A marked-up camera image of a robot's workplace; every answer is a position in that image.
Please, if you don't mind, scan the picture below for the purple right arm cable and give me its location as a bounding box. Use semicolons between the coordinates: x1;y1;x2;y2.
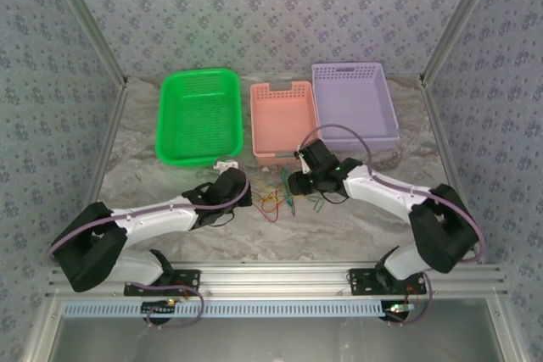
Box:
299;124;487;264

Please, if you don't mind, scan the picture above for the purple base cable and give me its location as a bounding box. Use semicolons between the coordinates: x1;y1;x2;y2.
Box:
383;275;434;327
129;283;205;331

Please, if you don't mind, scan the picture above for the aluminium frame post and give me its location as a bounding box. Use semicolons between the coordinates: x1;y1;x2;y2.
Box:
44;0;129;88
418;0;507;86

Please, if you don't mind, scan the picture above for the pink plastic basket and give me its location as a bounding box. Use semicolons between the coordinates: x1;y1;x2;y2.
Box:
249;80;322;167

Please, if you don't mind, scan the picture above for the purple plastic basket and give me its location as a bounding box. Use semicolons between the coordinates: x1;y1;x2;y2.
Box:
311;61;401;153

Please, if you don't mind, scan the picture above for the slotted blue cable duct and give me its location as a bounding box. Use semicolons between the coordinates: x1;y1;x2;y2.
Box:
62;298;386;319

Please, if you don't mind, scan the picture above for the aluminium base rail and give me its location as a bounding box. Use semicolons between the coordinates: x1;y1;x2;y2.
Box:
46;262;508;298

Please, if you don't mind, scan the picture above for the black controller board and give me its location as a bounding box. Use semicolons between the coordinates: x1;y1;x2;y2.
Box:
383;301;416;321
141;300;178;315

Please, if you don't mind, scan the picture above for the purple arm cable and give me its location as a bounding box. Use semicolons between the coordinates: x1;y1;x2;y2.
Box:
47;154;251;262
299;124;487;264

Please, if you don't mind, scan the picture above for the light green wire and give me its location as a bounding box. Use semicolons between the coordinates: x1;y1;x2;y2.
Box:
296;194;327;214

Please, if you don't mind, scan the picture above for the aluminium side rail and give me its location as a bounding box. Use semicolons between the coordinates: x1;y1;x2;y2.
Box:
419;80;463;193
78;81;128;221

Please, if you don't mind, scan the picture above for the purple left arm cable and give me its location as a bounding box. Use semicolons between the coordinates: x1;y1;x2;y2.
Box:
47;154;251;262

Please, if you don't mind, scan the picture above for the yellow green striped wire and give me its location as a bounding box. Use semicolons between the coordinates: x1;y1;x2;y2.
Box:
253;182;307;207

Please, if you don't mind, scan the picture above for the green plastic basket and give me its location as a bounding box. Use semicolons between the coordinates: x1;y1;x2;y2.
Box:
154;67;244;167

